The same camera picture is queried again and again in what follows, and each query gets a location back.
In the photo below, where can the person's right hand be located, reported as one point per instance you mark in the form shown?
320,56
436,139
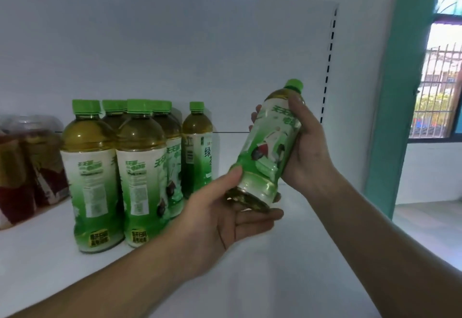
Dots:
310,159

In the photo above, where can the person's left hand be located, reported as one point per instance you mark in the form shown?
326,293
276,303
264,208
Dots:
206,220

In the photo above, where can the row of green-capped bottles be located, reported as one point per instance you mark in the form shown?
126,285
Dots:
90,184

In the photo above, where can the white metal shelf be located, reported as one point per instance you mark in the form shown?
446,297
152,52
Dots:
180,40

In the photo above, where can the row of amber drink bottles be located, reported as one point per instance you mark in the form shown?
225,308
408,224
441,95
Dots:
29,170

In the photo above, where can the person's left forearm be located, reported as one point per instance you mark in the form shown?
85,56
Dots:
101,285

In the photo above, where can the person's right forearm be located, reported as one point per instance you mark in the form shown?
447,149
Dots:
397,249

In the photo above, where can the blue-framed barred window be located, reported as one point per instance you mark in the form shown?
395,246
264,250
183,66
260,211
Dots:
440,76

